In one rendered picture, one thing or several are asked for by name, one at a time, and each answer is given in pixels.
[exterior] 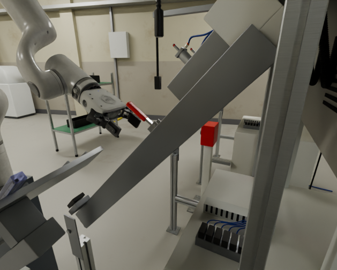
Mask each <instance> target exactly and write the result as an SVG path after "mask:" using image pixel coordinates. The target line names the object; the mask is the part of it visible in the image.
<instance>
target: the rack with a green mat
mask: <svg viewBox="0 0 337 270"><path fill-rule="evenodd" d="M110 74H111V82H100V83H99V84H100V86H104V85H112V90H113V95H115V86H114V75H113V73H110ZM64 98H65V104H66V110H67V114H68V119H69V125H70V127H68V125H63V126H59V127H56V128H54V125H53V120H52V117H51V112H50V107H49V102H48V100H45V103H46V108H47V113H48V117H49V122H50V127H51V132H52V135H53V140H54V145H55V149H56V152H58V151H59V150H58V145H57V140H56V135H55V132H59V133H64V134H69V135H71V137H72V142H73V148H74V154H75V157H78V151H77V145H76V140H75V136H74V135H75V134H79V133H81V132H84V131H87V130H90V129H93V128H96V127H99V134H102V133H101V126H98V125H95V124H94V123H92V124H89V125H85V126H82V127H79V128H76V129H74V128H73V124H72V118H71V112H70V106H69V100H68V95H66V94H65V95H64ZM112 121H115V123H116V124H117V125H118V120H117V119H114V120H112Z"/></svg>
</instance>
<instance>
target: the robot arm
mask: <svg viewBox="0 0 337 270"><path fill-rule="evenodd" d="M0 3H1V4H2V6H3V7H4V8H5V10H6V11H7V13H8V14H9V16H10V17H11V18H12V20H13V21H14V23H15V24H16V25H17V27H18V28H19V29H20V31H21V32H22V37H21V40H20V42H19V44H18V48H17V53H16V63H17V67H18V70H19V72H20V74H21V76H22V77H23V79H24V80H25V82H26V83H27V85H28V86H29V87H30V89H31V90H32V91H33V93H34V94H35V95H36V96H37V97H38V98H39V99H41V100H51V99H54V98H56V97H59V96H61V95H65V94H66V95H70V96H72V97H73V98H74V99H75V100H76V101H77V102H78V103H80V104H81V105H82V106H83V107H84V109H85V110H86V111H87V112H88V113H89V114H88V116H87V118H86V120H87V121H89V122H92V123H94V124H95V125H98V126H101V127H102V128H103V129H105V128H106V129H107V130H108V131H109V132H110V133H111V134H112V135H113V136H115V137H118V135H119V133H120V131H121V128H120V127H119V126H118V125H117V124H116V123H115V122H113V121H112V120H114V119H117V118H120V117H123V118H126V119H128V122H129V123H130V124H132V125H133V126H134V127H135V128H138V126H139V124H140V122H141V120H140V119H139V118H138V117H137V116H136V115H134V114H133V112H132V110H131V109H129V108H128V107H127V106H126V104H125V103H124V102H123V101H121V100H120V99H119V98H117V97H116V96H115V95H113V94H111V93H110V92H109V91H107V90H105V89H103V88H101V87H100V84H99V83H98V82H96V81H95V80H94V79H93V78H92V77H90V76H89V75H88V74H87V73H86V72H85V71H83V70H82V69H81V68H80V67H79V66H78V65H76V64H75V63H74V62H73V61H72V60H70V59H69V58H68V57H67V56H65V55H63V54H55V55H53V56H51V57H50V58H49V59H48V60H47V61H46V63H45V67H44V69H45V71H43V70H41V69H40V68H39V66H38V65H37V63H36V61H35V58H34V56H35V54H36V53H37V52H38V51H39V50H40V49H42V48H44V47H45V46H47V45H49V44H51V43H52V42H54V41H55V40H56V38H57V32H56V30H55V27H54V26H53V24H52V22H51V21H50V19H49V17H48V16H47V14H46V13H45V11H44V10H43V8H42V6H41V5H40V3H39V2H38V0H0ZM8 107H9V101H8V98H7V96H6V94H5V93H4V92H3V90H2V89H0V191H1V189H2V188H3V186H4V185H5V183H6V182H7V181H8V179H9V178H10V176H12V175H14V174H16V173H19V171H12V168H11V165H10V161H9V158H8V155H7V152H6V149H5V146H4V142H3V139H2V135H1V124H2V121H3V119H4V117H5V115H6V113H7V110H8ZM120 110H122V112H120ZM124 112H126V114H127V115H124Z"/></svg>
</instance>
